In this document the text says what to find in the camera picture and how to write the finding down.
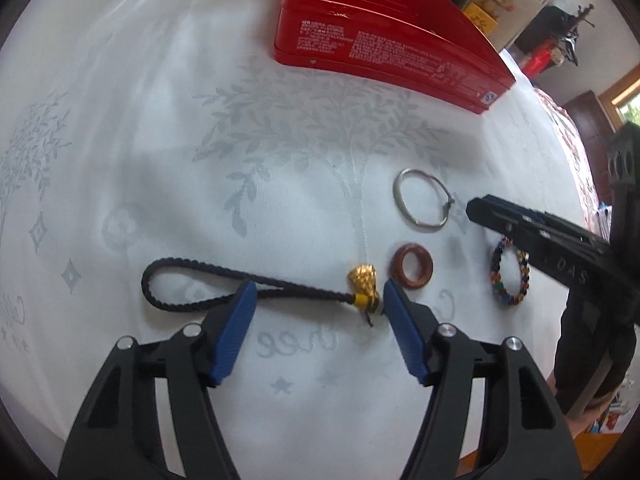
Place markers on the black braided cord gold charm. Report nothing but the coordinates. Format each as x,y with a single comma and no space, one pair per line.
364,295

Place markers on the wooden window frame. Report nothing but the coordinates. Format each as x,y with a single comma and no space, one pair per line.
618,94

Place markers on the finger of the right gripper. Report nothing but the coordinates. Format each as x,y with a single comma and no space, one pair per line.
511,220
570,265

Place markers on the white embroidered bedspread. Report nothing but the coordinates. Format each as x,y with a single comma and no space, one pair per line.
133,130

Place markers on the red tin box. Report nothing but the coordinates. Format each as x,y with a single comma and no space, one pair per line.
428,46

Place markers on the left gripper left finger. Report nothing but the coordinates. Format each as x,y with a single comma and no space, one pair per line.
116,434

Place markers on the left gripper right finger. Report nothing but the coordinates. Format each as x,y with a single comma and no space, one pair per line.
523,434

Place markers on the coat rack with clothes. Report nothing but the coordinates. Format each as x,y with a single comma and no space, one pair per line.
551,39

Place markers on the thin silver bangle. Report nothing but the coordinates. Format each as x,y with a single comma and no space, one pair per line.
403,208

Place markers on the dark wooden headboard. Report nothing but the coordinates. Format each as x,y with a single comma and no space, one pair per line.
595,131

